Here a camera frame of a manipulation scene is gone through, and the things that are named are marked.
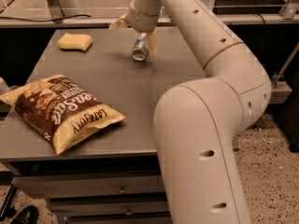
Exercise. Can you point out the grey drawer cabinet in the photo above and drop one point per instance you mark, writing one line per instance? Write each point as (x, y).
(116, 141)

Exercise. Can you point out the silver redbull can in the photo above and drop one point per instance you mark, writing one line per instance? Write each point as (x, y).
(140, 50)

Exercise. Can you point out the brown chip bag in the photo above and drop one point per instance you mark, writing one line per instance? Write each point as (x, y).
(60, 110)

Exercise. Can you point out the black shoe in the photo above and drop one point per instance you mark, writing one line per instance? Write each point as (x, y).
(28, 215)

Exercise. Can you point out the yellow sponge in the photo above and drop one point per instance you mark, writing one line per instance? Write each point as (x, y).
(74, 41)

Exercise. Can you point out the metal frame rail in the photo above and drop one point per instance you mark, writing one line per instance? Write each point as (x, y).
(92, 22)

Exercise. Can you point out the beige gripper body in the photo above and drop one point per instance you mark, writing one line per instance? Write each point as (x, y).
(139, 21)

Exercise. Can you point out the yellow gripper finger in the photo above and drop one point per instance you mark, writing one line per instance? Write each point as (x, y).
(121, 22)
(152, 40)

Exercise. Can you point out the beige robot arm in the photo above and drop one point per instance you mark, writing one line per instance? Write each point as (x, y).
(196, 122)

